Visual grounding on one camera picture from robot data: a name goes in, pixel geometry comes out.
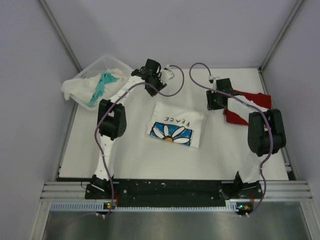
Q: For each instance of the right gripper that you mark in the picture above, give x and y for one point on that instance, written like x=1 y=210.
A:
x=210 y=106

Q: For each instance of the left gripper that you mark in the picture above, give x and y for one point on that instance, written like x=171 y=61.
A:
x=160 y=85

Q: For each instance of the white peace flower t-shirt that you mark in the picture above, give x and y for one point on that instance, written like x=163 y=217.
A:
x=176 y=124

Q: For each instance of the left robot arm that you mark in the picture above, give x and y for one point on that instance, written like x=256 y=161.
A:
x=112 y=121

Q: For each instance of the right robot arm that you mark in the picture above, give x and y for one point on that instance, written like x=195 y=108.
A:
x=265 y=135

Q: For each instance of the teal cloth in basket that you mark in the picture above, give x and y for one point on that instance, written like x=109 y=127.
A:
x=106 y=78

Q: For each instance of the red folded t-shirt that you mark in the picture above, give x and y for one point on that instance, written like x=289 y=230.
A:
x=240 y=106

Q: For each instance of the white plastic basket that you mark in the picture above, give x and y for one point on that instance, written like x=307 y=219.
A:
x=101 y=65

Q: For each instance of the cream cloth in basket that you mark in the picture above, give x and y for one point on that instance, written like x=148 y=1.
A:
x=82 y=89

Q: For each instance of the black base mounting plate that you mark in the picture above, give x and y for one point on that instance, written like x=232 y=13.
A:
x=166 y=193

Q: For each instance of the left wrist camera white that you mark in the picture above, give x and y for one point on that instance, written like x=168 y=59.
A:
x=166 y=74

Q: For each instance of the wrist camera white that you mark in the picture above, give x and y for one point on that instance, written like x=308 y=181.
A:
x=212 y=79
x=166 y=74

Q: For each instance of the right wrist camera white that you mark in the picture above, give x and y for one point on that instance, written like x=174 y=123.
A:
x=212 y=79

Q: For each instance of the aluminium frame rail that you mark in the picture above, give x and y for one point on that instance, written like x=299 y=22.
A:
x=276 y=191

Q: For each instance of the grey slotted cable duct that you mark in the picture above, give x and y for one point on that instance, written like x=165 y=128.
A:
x=68 y=206

